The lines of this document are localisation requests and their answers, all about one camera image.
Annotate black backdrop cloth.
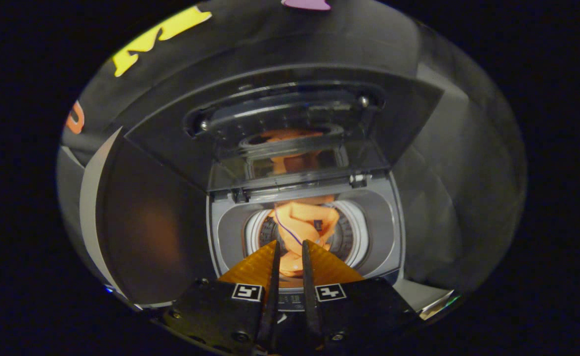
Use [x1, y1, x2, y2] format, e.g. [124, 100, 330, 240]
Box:
[58, 0, 528, 297]

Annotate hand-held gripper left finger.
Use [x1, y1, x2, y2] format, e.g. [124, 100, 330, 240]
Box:
[164, 240, 282, 355]

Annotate orange polo shirt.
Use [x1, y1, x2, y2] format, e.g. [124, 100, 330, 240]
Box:
[270, 195, 341, 278]

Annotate white sheet green edge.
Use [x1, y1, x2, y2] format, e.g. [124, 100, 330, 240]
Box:
[418, 292, 461, 321]

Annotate washing machine lid with window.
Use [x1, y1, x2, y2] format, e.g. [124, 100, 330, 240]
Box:
[122, 63, 445, 204]

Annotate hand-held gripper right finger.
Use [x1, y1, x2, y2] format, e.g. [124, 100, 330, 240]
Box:
[301, 240, 419, 349]

